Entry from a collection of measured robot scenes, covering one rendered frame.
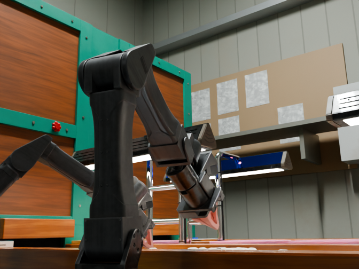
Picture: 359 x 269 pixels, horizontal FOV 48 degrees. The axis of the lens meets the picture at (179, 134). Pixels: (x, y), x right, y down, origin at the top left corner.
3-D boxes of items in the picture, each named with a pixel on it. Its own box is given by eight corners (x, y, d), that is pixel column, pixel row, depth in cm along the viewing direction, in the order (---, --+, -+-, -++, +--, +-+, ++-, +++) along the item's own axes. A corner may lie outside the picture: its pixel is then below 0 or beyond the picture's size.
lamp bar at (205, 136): (201, 144, 113) (201, 119, 115) (65, 168, 150) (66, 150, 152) (217, 148, 119) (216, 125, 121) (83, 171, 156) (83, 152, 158)
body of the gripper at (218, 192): (189, 196, 99) (174, 174, 96) (225, 192, 93) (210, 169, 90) (179, 216, 94) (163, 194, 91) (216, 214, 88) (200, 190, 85)
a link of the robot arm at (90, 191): (111, 189, 125) (26, 132, 115) (123, 186, 117) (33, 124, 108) (91, 224, 119) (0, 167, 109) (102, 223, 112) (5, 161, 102)
